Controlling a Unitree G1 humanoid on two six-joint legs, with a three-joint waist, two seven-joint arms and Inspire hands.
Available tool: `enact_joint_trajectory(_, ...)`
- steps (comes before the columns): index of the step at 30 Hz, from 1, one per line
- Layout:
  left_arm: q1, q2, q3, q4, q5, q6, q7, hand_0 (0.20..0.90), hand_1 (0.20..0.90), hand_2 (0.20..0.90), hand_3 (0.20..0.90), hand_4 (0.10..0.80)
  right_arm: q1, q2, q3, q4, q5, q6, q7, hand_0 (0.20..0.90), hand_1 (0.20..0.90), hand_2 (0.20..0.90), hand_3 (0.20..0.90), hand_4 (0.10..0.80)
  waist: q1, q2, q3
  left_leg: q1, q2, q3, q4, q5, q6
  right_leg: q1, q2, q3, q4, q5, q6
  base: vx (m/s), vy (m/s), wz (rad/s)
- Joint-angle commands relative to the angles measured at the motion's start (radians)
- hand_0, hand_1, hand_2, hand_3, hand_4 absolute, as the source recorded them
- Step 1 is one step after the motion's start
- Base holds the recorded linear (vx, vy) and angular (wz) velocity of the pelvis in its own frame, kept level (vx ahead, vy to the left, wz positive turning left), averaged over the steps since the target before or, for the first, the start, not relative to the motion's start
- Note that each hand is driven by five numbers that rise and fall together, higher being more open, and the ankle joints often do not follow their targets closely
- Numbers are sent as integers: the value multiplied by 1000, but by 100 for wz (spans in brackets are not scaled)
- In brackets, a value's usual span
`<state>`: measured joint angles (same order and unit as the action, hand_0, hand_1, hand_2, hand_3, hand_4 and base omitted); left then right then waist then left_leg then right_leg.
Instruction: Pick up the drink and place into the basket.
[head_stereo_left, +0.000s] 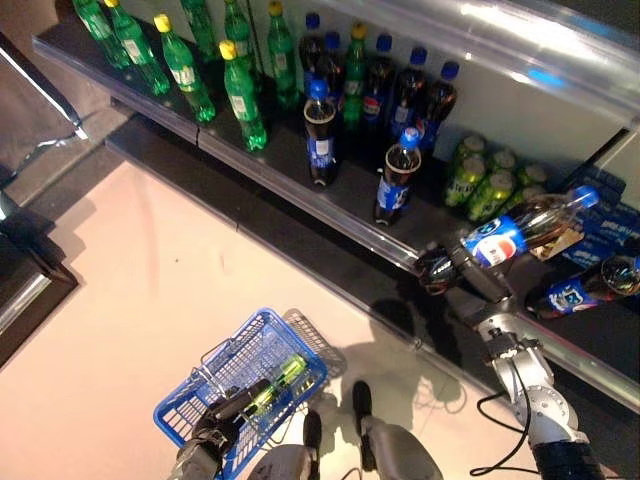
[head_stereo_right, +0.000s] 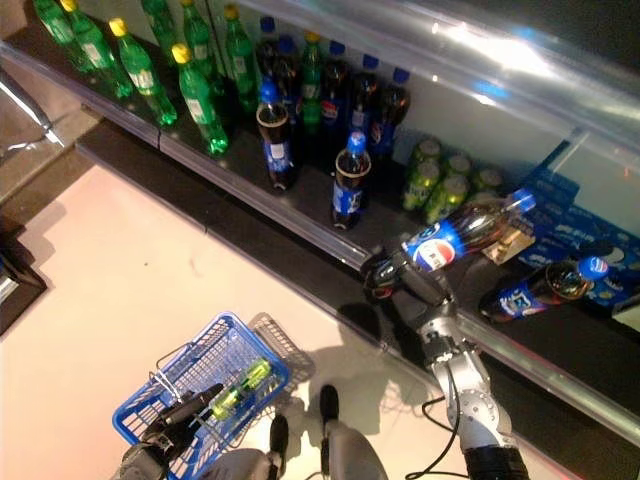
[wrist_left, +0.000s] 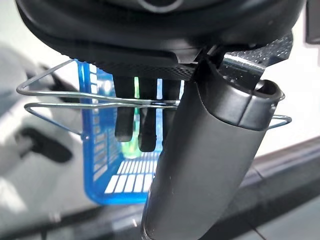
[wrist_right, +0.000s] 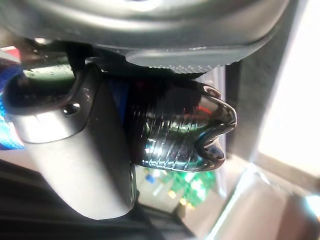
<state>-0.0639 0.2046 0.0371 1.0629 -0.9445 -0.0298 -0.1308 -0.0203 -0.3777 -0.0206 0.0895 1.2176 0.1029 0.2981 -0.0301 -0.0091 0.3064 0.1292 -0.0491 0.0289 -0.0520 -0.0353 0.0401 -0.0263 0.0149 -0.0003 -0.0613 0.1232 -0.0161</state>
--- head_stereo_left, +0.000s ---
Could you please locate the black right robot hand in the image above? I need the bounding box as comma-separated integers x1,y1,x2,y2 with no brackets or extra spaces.
413,242,514,326

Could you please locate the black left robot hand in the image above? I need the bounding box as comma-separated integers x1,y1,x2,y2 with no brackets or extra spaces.
191,379,275,452

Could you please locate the blue plastic shopping basket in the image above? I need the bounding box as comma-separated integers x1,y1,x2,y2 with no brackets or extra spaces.
152,307,330,476

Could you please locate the dark cola bottle blue label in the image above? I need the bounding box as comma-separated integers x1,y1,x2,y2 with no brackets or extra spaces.
317,30,347,114
303,78,339,188
298,12,327,96
360,33,397,134
416,60,461,159
373,127,424,226
524,254,640,321
388,46,430,144
417,185,601,296

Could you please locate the green soda bottle yellow cap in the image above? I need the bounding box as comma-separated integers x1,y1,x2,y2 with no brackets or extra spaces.
103,0,172,97
266,0,301,111
342,22,370,132
152,13,217,125
72,0,132,71
239,352,309,416
218,39,269,153

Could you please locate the black base shelf plinth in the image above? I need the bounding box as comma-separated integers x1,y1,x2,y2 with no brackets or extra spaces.
104,114,640,480

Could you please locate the dark metal shelf board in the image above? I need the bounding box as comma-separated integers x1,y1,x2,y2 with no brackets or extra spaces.
549,0,640,36
32,0,640,401

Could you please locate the grey right robot leg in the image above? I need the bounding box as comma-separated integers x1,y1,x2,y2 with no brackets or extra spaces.
351,380,444,480

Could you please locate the black plinth with chrome edge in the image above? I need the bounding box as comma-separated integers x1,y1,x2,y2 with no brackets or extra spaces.
0,189,80,369

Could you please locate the brown end panel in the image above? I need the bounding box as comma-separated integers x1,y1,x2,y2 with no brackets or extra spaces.
0,0,121,166

